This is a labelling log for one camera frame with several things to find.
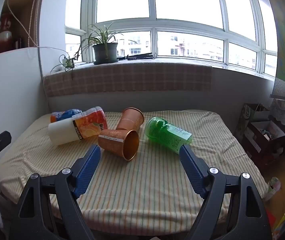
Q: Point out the green drink bottle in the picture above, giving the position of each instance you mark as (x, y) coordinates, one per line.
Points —
(166, 135)

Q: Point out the plaid cloth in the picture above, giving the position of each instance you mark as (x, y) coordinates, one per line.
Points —
(127, 78)

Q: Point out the green paper bag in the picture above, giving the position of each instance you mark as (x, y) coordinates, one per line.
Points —
(248, 120)

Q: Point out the small potted plant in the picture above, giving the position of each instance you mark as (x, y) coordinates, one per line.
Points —
(67, 63)

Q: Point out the orange label drink bottle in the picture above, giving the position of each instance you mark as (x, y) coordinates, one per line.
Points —
(76, 130)

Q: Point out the cardboard box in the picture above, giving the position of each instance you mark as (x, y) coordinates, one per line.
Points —
(263, 136)

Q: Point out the wooden shelf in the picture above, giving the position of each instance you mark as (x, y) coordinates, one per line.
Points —
(20, 15)

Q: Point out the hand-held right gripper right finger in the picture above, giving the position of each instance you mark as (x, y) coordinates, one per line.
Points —
(191, 166)

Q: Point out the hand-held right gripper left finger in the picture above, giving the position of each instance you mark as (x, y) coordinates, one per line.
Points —
(88, 166)

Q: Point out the white power adapter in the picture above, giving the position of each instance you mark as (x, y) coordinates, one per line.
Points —
(64, 60)

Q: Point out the striped tablecloth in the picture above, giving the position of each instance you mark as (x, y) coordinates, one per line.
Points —
(142, 180)

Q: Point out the copper paper cup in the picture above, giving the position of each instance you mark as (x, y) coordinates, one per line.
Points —
(130, 120)
(119, 142)

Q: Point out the potted spider plant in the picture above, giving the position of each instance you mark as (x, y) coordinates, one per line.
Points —
(103, 45)

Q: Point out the red vase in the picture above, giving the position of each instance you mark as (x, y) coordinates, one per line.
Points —
(4, 33)

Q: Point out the pastel patterned cup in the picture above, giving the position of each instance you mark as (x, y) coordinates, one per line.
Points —
(273, 187)

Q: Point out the black flat tool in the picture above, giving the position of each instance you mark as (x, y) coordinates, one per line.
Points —
(138, 56)

